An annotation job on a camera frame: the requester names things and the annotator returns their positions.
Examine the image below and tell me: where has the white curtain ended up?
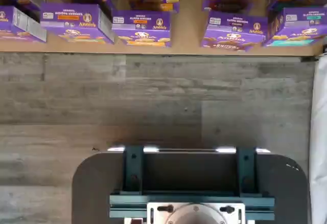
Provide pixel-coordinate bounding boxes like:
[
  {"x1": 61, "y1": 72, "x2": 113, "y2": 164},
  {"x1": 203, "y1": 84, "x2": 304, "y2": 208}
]
[{"x1": 310, "y1": 54, "x2": 327, "y2": 224}]

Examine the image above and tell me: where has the silver robot mounting plate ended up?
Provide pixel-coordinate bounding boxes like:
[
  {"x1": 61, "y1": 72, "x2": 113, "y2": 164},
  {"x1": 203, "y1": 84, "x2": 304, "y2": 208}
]
[{"x1": 146, "y1": 202, "x2": 246, "y2": 224}]

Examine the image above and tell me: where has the black metal shelf rack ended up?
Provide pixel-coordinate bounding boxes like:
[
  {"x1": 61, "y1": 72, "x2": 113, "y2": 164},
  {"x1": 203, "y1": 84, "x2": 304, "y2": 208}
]
[{"x1": 0, "y1": 0, "x2": 327, "y2": 62}]

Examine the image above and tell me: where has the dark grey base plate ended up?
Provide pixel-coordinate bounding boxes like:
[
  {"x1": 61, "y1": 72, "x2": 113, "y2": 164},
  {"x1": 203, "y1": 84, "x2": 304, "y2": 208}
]
[{"x1": 72, "y1": 151, "x2": 309, "y2": 224}]

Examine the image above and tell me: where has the purple Annie's box orange stripe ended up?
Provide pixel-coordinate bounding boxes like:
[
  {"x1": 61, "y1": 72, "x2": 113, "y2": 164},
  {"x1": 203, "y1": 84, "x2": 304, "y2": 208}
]
[{"x1": 111, "y1": 9, "x2": 172, "y2": 48}]

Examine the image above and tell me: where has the teal aluminium mounting frame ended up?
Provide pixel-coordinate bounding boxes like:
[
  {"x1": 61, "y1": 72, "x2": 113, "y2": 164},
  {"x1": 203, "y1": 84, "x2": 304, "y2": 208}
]
[{"x1": 109, "y1": 145, "x2": 275, "y2": 224}]

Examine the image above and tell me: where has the purple Annie's box brown stripe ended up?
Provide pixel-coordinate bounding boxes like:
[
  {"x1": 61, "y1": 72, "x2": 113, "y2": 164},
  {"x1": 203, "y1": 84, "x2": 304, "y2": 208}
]
[{"x1": 201, "y1": 10, "x2": 267, "y2": 52}]

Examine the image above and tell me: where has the purple Annie's box teal stripe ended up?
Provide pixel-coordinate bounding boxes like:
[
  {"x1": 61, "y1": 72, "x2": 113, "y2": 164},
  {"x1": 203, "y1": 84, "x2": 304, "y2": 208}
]
[{"x1": 264, "y1": 7, "x2": 327, "y2": 48}]

